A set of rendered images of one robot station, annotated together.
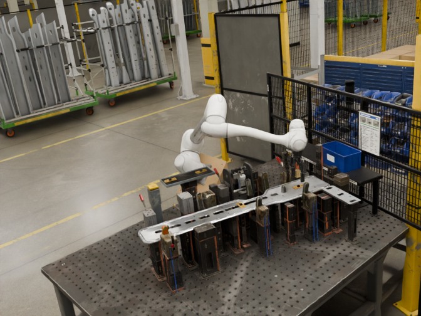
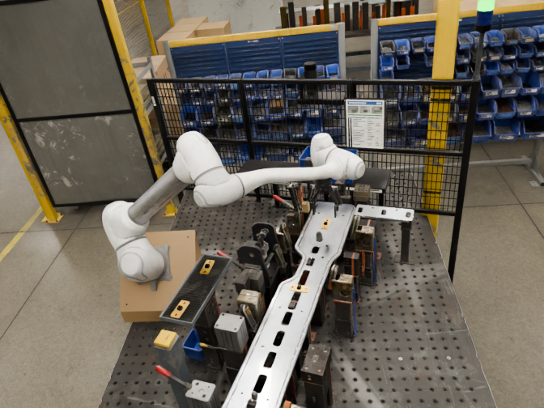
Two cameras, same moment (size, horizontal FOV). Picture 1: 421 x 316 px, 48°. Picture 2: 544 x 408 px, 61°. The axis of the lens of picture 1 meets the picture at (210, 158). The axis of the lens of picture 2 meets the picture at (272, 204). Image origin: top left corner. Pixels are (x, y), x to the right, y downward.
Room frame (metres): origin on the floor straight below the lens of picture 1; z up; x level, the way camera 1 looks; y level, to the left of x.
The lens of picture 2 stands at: (1.84, 0.86, 2.41)
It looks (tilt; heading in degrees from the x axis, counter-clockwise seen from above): 34 degrees down; 317
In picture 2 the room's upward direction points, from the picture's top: 8 degrees counter-clockwise
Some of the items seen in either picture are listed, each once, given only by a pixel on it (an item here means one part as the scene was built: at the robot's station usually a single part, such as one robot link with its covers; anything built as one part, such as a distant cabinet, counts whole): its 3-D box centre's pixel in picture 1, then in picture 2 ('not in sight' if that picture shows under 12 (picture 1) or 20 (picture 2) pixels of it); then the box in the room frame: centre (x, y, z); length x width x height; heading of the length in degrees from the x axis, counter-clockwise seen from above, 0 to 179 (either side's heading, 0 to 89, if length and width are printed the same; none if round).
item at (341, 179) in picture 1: (341, 198); (362, 214); (3.03, -0.90, 0.88); 0.08 x 0.08 x 0.36; 23
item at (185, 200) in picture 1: (188, 222); (237, 356); (2.88, 0.20, 0.90); 0.13 x 0.10 x 0.41; 23
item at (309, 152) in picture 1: (329, 161); (310, 175); (3.39, -0.92, 1.02); 0.90 x 0.22 x 0.03; 23
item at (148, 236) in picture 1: (239, 207); (299, 292); (2.84, -0.15, 1.00); 1.38 x 0.22 x 0.02; 113
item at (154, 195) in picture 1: (157, 217); (180, 379); (2.97, 0.41, 0.92); 0.08 x 0.08 x 0.44; 23
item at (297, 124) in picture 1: (297, 131); (324, 150); (3.02, -0.60, 1.42); 0.13 x 0.11 x 0.16; 171
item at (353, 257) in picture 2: (290, 224); (352, 278); (2.80, -0.49, 0.84); 0.11 x 0.08 x 0.29; 23
